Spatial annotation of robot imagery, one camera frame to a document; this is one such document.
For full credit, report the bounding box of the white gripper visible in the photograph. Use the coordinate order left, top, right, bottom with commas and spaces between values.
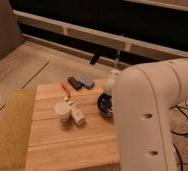
102, 69, 120, 95

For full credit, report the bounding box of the dark ceramic bowl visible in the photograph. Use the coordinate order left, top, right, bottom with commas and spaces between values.
97, 93, 113, 118

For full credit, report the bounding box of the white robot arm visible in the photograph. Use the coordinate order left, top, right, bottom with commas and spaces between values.
103, 58, 188, 171

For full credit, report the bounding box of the blue rectangular block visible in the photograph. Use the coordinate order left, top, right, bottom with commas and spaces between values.
79, 77, 95, 89

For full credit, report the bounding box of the white small bottle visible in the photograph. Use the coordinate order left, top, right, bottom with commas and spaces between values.
64, 96, 87, 126

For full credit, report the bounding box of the white round cup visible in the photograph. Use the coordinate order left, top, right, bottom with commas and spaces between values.
54, 101, 70, 121

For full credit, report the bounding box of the grey cabinet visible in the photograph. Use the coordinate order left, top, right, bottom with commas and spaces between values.
0, 0, 24, 60

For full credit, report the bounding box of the black clamp bracket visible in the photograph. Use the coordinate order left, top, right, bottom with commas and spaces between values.
90, 53, 101, 65

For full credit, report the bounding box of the orange handled tool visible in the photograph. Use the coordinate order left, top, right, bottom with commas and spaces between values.
61, 83, 71, 98

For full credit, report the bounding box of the white wooden rail frame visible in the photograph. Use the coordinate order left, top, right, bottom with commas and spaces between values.
10, 0, 188, 60

